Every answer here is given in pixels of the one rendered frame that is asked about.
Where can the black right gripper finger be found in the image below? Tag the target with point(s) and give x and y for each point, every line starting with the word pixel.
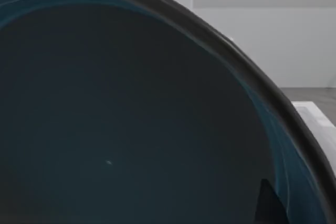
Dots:
pixel 270 205

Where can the dark blue bowl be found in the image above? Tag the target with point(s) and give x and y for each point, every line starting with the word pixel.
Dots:
pixel 131 103

